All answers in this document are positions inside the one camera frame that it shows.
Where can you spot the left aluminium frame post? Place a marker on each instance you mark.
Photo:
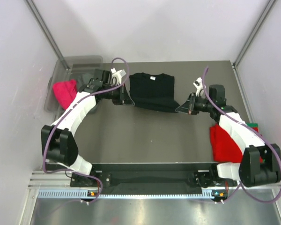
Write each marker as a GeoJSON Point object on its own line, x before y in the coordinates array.
{"type": "Point", "coordinates": [39, 19]}

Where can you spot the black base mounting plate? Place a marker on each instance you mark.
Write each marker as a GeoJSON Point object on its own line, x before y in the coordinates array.
{"type": "Point", "coordinates": [192, 174]}

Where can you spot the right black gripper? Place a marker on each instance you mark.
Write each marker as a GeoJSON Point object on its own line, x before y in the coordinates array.
{"type": "Point", "coordinates": [189, 107]}

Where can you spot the pink t shirt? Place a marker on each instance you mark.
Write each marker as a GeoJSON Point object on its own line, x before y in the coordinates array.
{"type": "Point", "coordinates": [65, 92]}

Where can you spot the right aluminium frame post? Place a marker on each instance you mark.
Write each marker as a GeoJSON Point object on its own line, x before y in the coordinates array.
{"type": "Point", "coordinates": [254, 32]}

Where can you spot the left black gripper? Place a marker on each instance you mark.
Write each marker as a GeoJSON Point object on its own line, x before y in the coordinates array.
{"type": "Point", "coordinates": [122, 98]}

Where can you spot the green folded t shirt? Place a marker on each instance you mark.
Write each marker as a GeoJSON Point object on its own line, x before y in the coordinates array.
{"type": "Point", "coordinates": [252, 125]}

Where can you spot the grey t shirt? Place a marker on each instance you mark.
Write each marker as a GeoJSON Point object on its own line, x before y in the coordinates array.
{"type": "Point", "coordinates": [83, 79]}

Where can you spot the black t shirt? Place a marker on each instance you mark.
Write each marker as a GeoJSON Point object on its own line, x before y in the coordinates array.
{"type": "Point", "coordinates": [153, 92]}

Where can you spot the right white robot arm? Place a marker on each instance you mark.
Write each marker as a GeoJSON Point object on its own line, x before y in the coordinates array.
{"type": "Point", "coordinates": [258, 165]}

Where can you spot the red folded t shirt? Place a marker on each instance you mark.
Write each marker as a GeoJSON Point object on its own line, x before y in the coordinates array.
{"type": "Point", "coordinates": [229, 145]}

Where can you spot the grey slotted cable duct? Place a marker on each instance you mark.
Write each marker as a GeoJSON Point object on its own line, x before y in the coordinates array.
{"type": "Point", "coordinates": [88, 194]}

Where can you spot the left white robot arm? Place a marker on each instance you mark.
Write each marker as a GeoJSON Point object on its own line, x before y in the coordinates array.
{"type": "Point", "coordinates": [58, 143]}

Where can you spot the grey plastic bin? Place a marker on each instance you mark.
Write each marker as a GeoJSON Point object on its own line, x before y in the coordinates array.
{"type": "Point", "coordinates": [78, 66]}

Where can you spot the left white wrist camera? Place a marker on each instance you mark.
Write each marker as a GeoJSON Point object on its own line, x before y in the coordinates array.
{"type": "Point", "coordinates": [116, 76]}

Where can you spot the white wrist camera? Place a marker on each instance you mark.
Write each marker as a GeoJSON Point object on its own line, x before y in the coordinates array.
{"type": "Point", "coordinates": [116, 76]}
{"type": "Point", "coordinates": [198, 83]}

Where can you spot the aluminium frame post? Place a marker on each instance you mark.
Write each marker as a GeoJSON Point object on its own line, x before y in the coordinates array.
{"type": "Point", "coordinates": [254, 32]}
{"type": "Point", "coordinates": [39, 19]}

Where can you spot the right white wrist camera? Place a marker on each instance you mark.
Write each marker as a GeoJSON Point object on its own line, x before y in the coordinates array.
{"type": "Point", "coordinates": [198, 83]}

